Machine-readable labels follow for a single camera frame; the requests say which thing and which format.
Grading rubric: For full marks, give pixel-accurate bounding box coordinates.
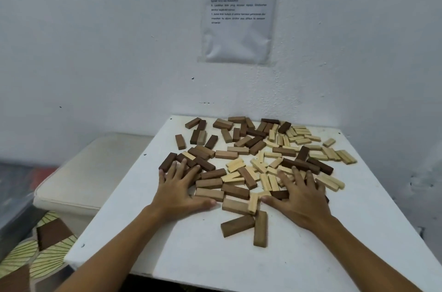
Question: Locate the green leaf-patterned mat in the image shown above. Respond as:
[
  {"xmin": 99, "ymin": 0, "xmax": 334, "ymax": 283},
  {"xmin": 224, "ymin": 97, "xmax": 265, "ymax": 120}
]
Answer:
[{"xmin": 0, "ymin": 211, "xmax": 79, "ymax": 282}]

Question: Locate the person's right hand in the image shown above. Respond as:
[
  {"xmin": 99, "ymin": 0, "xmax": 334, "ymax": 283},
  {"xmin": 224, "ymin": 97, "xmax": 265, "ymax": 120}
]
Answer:
[{"xmin": 259, "ymin": 166, "xmax": 333, "ymax": 232}]

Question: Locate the printed paper in plastic sleeve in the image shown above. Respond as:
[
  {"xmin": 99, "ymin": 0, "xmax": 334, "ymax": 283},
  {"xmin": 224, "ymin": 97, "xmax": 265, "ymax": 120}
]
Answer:
[{"xmin": 197, "ymin": 0, "xmax": 283, "ymax": 66}]

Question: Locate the clear plastic storage box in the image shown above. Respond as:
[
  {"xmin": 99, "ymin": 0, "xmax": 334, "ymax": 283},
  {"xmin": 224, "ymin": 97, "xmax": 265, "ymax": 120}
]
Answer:
[{"xmin": 0, "ymin": 160, "xmax": 60, "ymax": 262}]

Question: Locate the person's left hand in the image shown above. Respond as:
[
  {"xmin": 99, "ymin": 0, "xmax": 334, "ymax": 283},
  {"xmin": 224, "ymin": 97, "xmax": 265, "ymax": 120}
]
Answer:
[{"xmin": 151, "ymin": 160, "xmax": 217, "ymax": 224}]

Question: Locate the white cushioned stool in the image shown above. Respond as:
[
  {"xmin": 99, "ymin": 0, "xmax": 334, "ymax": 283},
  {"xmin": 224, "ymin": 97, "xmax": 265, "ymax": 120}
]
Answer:
[{"xmin": 32, "ymin": 132, "xmax": 155, "ymax": 234}]

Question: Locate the pile of wooden blocks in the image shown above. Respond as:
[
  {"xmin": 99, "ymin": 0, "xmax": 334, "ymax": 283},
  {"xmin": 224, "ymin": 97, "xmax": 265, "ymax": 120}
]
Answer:
[{"xmin": 158, "ymin": 116, "xmax": 358, "ymax": 248}]

